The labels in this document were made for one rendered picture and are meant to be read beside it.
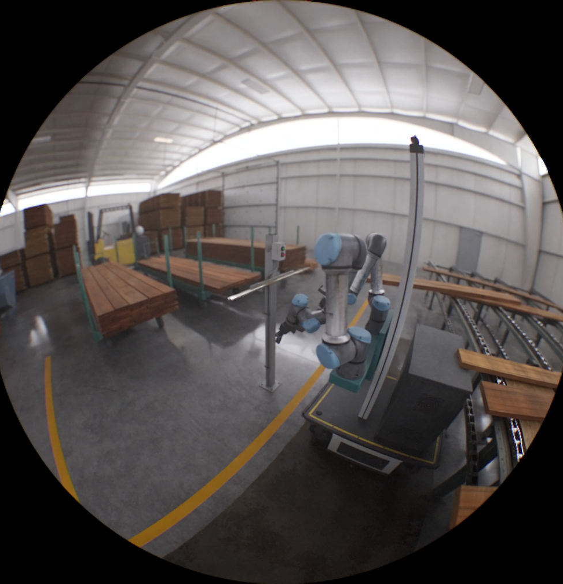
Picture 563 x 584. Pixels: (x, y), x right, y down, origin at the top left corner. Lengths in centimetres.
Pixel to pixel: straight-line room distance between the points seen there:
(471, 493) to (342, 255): 87
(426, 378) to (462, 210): 912
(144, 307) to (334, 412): 200
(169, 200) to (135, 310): 897
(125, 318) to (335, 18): 736
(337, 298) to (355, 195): 917
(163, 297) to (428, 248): 912
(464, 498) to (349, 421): 91
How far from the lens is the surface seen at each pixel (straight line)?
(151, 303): 238
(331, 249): 71
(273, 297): 146
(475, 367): 120
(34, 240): 988
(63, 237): 974
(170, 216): 1090
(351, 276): 90
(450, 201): 975
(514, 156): 1149
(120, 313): 230
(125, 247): 741
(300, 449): 158
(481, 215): 1009
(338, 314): 79
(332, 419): 135
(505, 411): 105
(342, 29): 710
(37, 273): 986
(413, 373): 98
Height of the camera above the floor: 141
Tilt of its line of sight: 20 degrees down
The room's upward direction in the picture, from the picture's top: 2 degrees clockwise
